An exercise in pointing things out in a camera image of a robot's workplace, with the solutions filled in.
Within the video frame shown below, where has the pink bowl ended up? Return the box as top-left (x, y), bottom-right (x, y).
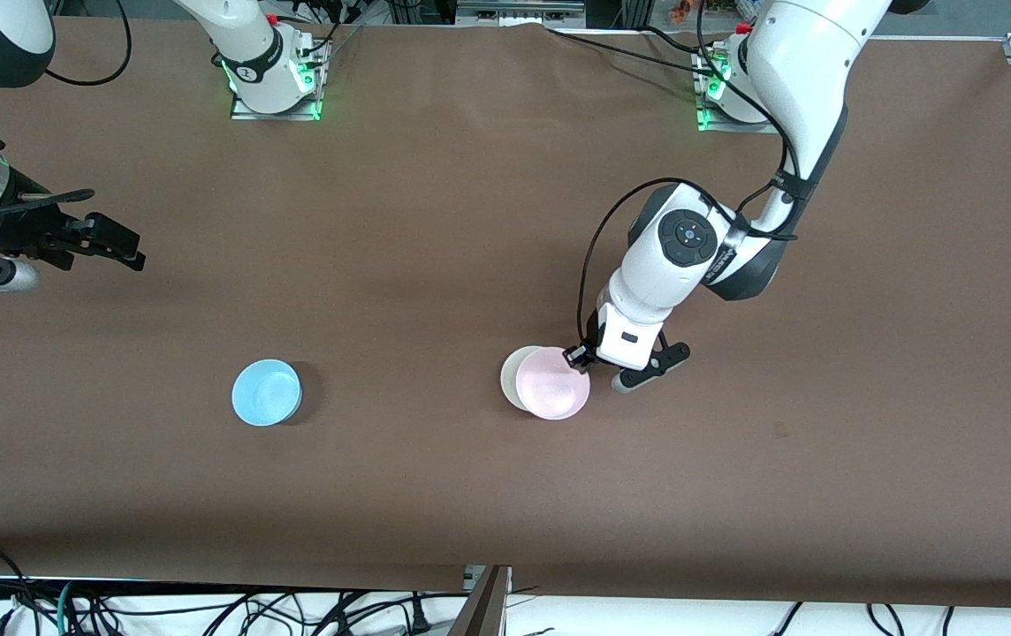
top-left (515, 347), bottom-right (591, 420)

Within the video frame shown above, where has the blue bowl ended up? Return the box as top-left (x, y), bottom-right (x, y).
top-left (232, 359), bottom-right (303, 427)

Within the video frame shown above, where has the white bowl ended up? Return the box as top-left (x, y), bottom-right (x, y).
top-left (500, 345), bottom-right (546, 412)

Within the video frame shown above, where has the brown table mat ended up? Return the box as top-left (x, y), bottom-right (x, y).
top-left (0, 18), bottom-right (1011, 609)

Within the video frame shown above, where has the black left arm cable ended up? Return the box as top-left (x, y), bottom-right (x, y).
top-left (576, 0), bottom-right (805, 354)

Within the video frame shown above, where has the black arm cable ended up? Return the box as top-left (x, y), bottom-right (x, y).
top-left (46, 0), bottom-right (133, 87)
top-left (576, 0), bottom-right (805, 354)

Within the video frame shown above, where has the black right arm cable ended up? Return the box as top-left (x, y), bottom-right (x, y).
top-left (46, 0), bottom-right (133, 87)

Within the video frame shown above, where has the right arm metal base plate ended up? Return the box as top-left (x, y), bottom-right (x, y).
top-left (230, 35), bottom-right (331, 122)

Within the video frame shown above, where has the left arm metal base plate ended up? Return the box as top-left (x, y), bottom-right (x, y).
top-left (691, 49), bottom-right (780, 133)

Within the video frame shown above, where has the looped black cable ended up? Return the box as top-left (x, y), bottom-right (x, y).
top-left (866, 603), bottom-right (906, 636)

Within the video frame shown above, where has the teal cable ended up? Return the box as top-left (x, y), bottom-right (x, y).
top-left (57, 580), bottom-right (87, 636)

